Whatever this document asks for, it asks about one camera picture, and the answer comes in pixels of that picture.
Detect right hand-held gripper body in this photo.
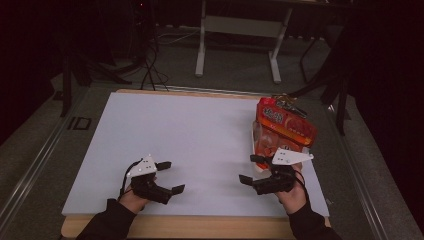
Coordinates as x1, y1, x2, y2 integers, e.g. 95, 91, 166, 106
252, 148, 314, 196

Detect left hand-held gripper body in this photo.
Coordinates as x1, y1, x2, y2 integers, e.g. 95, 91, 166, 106
125, 153, 174, 205

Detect white compartment box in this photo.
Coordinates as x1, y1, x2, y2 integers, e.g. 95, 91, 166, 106
250, 121, 278, 174

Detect orange snack packet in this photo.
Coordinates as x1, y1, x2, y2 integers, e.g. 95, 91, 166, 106
252, 96, 318, 173

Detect red and black sauce packet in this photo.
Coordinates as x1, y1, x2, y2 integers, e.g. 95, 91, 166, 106
283, 99, 308, 118

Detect person's left hand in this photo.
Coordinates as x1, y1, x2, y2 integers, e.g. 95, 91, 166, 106
119, 189, 153, 214

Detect person's right hand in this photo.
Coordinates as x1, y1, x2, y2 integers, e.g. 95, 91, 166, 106
274, 163, 309, 215

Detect white table sheet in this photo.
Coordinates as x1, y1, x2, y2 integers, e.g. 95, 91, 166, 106
61, 92, 330, 218

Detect black floor socket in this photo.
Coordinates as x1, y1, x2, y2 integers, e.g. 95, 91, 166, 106
68, 116, 93, 131

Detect black metal stand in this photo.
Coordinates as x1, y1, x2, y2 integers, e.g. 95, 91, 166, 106
59, 49, 133, 118
284, 33, 351, 136

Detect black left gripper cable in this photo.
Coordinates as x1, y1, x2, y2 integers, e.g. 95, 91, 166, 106
119, 161, 143, 201

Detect metal floor rail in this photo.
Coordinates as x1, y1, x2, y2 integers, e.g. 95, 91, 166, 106
328, 106, 391, 240
0, 109, 73, 221

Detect black floor cables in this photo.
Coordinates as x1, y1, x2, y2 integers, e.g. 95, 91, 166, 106
139, 33, 169, 91

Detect white metal table frame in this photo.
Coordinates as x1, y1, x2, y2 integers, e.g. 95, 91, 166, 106
194, 0, 294, 84

